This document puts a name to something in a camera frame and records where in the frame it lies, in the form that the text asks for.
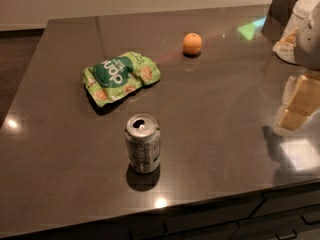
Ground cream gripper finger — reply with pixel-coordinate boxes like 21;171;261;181
273;28;298;53
277;74;320;131

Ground silver green 7up can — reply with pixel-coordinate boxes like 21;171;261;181
125;114;160;174

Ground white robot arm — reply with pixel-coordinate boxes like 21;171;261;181
273;0;320;135

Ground dark box on counter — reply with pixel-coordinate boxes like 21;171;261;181
262;0;296;43

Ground orange fruit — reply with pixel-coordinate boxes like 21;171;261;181
182;33;202;55

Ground dark cabinet drawers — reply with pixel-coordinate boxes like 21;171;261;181
1;182;320;240

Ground green chip bag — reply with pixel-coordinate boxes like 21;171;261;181
83;52;161;107

